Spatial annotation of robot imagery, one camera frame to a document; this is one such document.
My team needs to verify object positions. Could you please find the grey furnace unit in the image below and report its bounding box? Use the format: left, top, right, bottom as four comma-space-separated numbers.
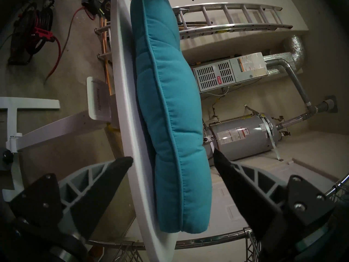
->
193, 52, 269, 93

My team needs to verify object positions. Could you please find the red black cable reel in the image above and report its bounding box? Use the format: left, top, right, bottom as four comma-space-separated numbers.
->
8, 2, 59, 66

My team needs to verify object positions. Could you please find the chrome wire shelf rack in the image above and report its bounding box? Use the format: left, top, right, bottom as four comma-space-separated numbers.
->
87, 173, 349, 262

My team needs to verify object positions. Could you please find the orange extension cord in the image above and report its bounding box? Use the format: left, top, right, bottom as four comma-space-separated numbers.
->
44, 6, 96, 84

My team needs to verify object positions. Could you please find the metal heater strap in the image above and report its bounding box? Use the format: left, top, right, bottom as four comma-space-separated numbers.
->
244, 105, 282, 161

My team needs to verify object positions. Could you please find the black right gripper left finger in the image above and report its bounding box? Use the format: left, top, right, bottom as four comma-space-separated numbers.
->
8, 156, 134, 241

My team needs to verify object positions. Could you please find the white folding table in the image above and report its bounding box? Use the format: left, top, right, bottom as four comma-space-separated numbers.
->
0, 0, 179, 262

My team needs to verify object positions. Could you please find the teal tufted seat cushion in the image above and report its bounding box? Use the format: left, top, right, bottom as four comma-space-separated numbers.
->
130, 0, 213, 234

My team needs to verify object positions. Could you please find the grey metal flue pipe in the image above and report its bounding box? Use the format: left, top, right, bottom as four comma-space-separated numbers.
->
266, 58, 336, 129

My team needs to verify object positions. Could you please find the silver flexible duct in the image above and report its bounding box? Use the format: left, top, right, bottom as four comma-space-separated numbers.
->
263, 35, 305, 76

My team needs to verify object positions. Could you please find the grey water heater tank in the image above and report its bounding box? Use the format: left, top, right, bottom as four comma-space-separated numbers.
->
203, 113, 276, 166

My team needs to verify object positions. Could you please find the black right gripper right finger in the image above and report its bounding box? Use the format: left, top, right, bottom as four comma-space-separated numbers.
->
213, 149, 336, 258

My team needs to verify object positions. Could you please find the aluminium extension ladder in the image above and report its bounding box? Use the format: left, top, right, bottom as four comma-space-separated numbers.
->
172, 3, 293, 41

